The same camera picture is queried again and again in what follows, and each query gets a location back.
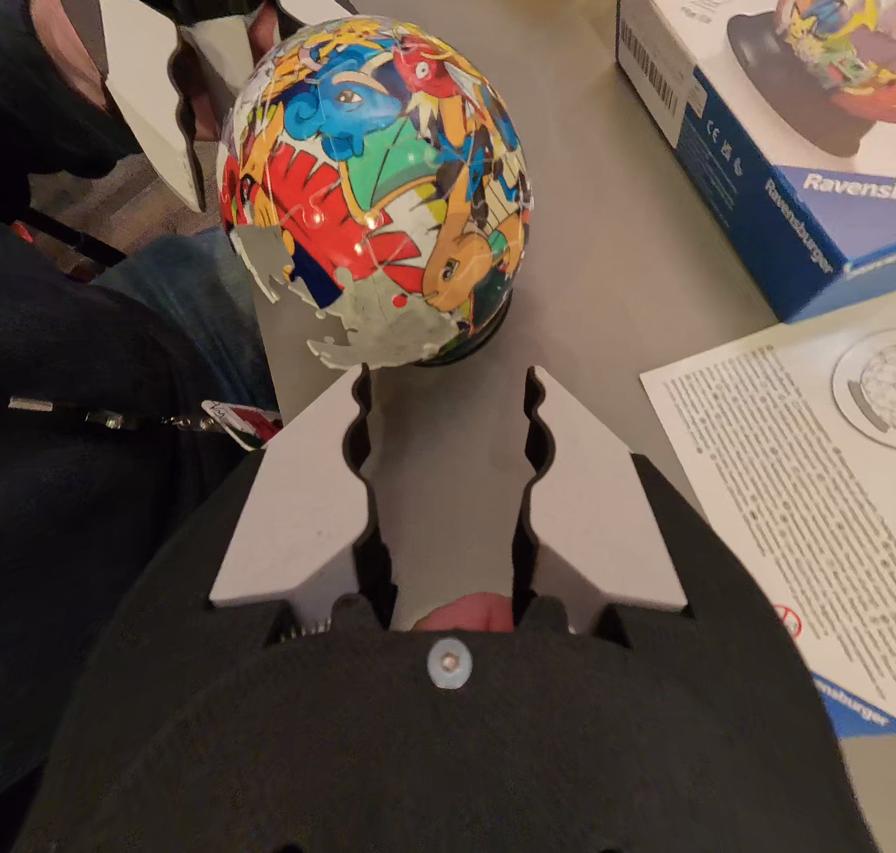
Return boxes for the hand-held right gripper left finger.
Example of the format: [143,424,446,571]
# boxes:
[209,363,400,631]

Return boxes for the blue puzzle box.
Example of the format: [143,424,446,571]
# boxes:
[616,0,896,324]

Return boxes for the red and white tag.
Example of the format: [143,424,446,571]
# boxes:
[202,399,284,452]

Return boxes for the person's left hand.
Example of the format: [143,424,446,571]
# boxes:
[29,0,112,110]

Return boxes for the colourful puzzle ball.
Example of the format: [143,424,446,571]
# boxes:
[216,16,534,371]

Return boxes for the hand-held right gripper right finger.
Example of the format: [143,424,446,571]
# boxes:
[511,366,690,634]

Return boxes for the black round ball stand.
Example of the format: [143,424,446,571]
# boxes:
[413,291,515,368]

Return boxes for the person's blue jeans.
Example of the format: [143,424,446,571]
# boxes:
[91,228,280,413]

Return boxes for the white instruction leaflet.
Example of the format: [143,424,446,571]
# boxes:
[640,303,896,740]

